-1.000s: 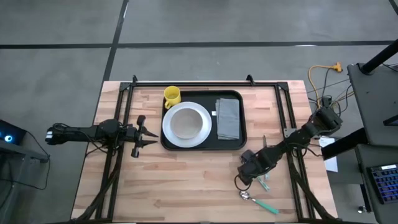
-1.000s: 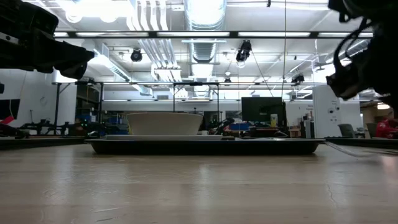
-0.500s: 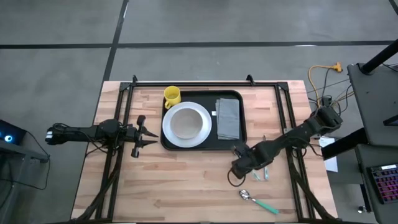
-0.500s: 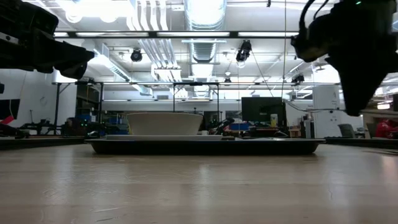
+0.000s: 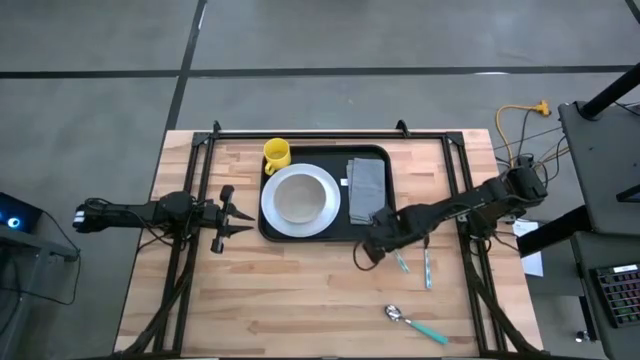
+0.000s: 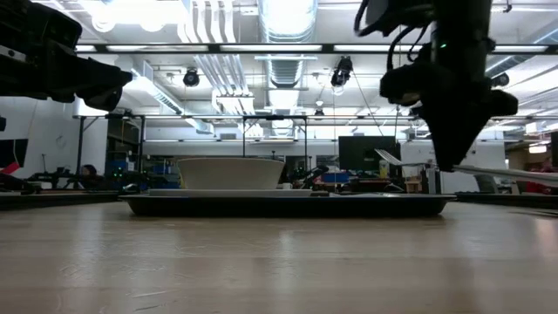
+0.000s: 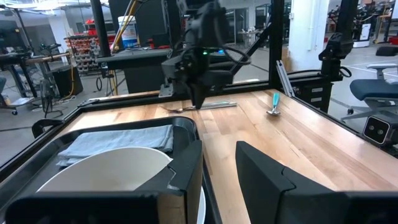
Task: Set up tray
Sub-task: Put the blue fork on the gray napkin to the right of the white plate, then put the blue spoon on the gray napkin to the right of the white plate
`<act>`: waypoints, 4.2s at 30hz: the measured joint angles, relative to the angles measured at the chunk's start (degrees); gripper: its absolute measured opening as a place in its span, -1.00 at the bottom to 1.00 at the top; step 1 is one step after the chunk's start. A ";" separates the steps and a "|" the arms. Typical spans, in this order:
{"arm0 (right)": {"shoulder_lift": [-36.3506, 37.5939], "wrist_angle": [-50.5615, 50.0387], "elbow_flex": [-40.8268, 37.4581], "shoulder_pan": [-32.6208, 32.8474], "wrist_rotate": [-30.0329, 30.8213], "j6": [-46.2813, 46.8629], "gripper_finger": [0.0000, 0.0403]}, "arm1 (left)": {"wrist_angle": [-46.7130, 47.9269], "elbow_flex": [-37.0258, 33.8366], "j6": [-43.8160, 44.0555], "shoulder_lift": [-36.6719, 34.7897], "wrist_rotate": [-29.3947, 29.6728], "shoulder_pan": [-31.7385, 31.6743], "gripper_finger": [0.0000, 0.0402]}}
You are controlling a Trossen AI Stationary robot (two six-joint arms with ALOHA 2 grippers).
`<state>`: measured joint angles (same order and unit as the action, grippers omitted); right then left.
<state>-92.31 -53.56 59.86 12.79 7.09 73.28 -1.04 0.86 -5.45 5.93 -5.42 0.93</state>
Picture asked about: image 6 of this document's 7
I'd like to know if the black ceiling camera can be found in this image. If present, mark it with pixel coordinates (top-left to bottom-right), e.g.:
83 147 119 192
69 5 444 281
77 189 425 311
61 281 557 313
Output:
330 56 355 89
491 72 512 89
182 68 201 88

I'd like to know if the black plastic tray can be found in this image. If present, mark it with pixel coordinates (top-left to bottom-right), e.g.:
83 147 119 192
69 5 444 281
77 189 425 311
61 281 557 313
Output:
119 192 457 219

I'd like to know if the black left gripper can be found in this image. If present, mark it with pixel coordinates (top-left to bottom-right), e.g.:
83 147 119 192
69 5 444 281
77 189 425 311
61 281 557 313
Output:
0 41 133 113

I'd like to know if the black computer monitor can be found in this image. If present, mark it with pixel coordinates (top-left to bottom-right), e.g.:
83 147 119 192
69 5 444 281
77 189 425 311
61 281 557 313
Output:
338 135 403 180

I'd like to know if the black background rig frame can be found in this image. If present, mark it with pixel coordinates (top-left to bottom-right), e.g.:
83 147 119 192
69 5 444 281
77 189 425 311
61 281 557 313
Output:
76 113 147 194
241 114 309 188

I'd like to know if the white round plate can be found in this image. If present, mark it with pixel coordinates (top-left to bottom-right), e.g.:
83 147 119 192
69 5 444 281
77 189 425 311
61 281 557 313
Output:
147 188 313 198

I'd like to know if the silver ventilation duct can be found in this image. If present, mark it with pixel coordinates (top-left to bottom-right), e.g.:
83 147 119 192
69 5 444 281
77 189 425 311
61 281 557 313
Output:
256 0 319 91

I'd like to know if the grey cloth napkin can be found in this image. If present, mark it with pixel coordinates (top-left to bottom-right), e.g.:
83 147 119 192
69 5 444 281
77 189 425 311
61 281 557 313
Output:
329 191 439 199

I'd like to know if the black metal table frame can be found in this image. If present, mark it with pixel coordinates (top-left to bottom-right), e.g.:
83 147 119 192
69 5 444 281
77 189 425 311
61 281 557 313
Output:
0 190 558 211

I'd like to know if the blue box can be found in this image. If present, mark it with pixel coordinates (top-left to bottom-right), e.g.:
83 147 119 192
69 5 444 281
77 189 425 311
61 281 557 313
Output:
322 172 350 185

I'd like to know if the silver fork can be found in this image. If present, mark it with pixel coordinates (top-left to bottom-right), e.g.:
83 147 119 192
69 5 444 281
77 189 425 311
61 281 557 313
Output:
373 147 558 189

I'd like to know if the off-white ceramic bowl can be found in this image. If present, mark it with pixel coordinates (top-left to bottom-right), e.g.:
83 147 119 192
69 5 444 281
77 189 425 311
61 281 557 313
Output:
176 157 286 191

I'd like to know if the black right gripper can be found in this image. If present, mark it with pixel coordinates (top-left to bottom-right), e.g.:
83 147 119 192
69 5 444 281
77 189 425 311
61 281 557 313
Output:
378 60 520 173

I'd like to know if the black overhead beam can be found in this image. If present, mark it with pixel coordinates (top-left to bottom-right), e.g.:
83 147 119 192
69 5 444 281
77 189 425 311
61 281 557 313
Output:
72 42 558 55

